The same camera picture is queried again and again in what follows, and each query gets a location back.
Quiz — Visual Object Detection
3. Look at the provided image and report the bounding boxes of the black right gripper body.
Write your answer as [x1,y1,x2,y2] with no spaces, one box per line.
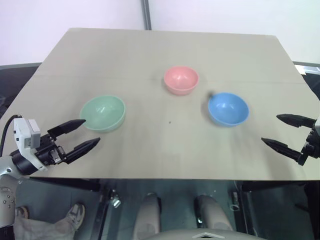
[301,126,320,159]

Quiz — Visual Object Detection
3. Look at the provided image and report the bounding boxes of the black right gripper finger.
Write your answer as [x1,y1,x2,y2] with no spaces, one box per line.
[260,137,309,167]
[275,113,316,129]

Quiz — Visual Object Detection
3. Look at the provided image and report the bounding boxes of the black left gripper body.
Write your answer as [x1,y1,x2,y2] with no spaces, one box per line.
[34,133,69,167]

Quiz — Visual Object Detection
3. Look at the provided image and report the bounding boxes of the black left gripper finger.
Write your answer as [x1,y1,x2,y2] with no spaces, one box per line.
[64,137,101,165]
[46,119,87,141]

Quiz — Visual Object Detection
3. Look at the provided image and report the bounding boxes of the green plastic bowl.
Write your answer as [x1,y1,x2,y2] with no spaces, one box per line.
[79,95,126,134]

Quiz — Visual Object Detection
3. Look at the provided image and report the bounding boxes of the grey sneaker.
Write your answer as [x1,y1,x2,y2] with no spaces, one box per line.
[66,202,86,232]
[15,206,30,219]

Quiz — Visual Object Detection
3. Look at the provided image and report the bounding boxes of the blue plastic bowl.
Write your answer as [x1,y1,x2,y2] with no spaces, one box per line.
[207,92,250,128]

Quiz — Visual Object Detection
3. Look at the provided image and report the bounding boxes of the grey trouser leg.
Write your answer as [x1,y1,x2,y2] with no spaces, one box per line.
[12,214,76,240]

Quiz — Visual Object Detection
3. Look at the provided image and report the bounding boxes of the grey robot left leg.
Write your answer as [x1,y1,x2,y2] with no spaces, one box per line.
[131,192,161,240]

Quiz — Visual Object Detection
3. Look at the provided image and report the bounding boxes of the grey robot leg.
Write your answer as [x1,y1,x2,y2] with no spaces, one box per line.
[131,192,161,240]
[194,194,233,232]

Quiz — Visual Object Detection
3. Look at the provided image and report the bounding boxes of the grey robot right leg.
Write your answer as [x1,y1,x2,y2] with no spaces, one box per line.
[194,194,233,232]

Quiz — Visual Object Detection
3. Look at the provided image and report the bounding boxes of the pink plastic bowl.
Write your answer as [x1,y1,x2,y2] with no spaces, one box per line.
[163,65,200,96]

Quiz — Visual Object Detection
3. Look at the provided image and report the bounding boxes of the grey robot torso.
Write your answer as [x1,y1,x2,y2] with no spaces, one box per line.
[147,231,253,240]

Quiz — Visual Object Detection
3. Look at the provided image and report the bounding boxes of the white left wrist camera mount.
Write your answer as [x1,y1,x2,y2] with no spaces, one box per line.
[12,117,49,172]

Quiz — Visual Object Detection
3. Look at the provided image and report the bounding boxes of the black table frame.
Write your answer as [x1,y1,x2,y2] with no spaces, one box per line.
[18,177,320,240]

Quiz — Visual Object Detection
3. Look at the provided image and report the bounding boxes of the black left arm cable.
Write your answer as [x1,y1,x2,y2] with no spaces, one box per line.
[0,114,22,154]

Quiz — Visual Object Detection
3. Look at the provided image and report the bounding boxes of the silver metal bracket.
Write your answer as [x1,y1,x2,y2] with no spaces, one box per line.
[109,189,122,208]
[231,192,241,211]

